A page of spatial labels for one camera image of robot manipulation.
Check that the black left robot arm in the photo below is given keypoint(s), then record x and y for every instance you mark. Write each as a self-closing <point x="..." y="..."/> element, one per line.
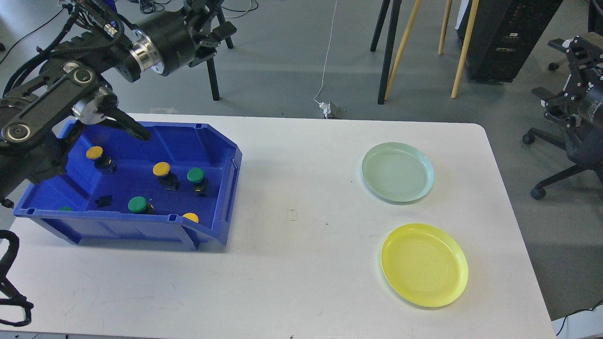
<point x="49" y="101"/>

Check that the yellow plate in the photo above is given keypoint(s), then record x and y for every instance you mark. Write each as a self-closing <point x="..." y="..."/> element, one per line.
<point x="424" y="265"/>

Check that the black stand legs center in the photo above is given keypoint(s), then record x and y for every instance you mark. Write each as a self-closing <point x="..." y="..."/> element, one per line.
<point x="391" y="8"/>

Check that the blue plastic storage bin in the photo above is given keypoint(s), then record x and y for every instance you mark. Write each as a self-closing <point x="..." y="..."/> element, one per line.
<point x="183" y="146"/>

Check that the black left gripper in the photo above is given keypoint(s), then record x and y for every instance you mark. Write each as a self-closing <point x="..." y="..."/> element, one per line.
<point x="164" y="41"/>

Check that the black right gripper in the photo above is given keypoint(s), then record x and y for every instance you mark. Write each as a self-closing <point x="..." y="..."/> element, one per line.
<point x="582" y="93"/>

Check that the black computer tower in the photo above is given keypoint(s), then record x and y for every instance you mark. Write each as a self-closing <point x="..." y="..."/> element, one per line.
<point x="504" y="34"/>

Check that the yellow push button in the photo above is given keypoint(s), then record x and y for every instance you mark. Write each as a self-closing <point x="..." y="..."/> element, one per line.
<point x="166" y="178"/>
<point x="101" y="161"/>

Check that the wooden easel leg middle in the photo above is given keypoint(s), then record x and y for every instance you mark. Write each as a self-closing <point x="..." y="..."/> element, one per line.
<point x="444" y="26"/>

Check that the black tripod legs left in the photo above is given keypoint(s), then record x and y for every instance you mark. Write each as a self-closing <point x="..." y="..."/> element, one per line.
<point x="211" y="14"/>

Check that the green push button front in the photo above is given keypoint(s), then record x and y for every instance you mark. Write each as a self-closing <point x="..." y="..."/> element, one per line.
<point x="140" y="205"/>

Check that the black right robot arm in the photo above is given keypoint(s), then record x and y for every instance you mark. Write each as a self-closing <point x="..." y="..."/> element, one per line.
<point x="569" y="123"/>

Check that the yellow push button front edge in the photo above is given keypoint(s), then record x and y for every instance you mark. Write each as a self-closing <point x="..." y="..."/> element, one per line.
<point x="192" y="217"/>

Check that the wooden easel leg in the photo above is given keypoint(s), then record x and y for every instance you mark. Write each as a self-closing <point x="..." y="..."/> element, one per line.
<point x="402" y="46"/>
<point x="465" y="48"/>
<point x="444" y="26"/>

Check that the white power adapter on floor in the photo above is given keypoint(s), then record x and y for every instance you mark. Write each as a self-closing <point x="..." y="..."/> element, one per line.
<point x="330" y="110"/>

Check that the light green plate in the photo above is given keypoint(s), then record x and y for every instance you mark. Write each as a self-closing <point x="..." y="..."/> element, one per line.
<point x="397" y="173"/>

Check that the wooden easel leg right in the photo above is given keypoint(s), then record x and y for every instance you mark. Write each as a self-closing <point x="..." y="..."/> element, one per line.
<point x="465" y="48"/>

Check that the small black switch block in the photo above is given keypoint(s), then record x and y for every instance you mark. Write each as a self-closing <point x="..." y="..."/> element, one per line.
<point x="104" y="201"/>

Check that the green push button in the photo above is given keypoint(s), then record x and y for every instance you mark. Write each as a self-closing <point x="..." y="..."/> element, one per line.
<point x="140" y="205"/>
<point x="196" y="177"/>

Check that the wooden easel leg left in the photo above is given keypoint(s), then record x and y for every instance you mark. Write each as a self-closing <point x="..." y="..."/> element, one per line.
<point x="402" y="46"/>

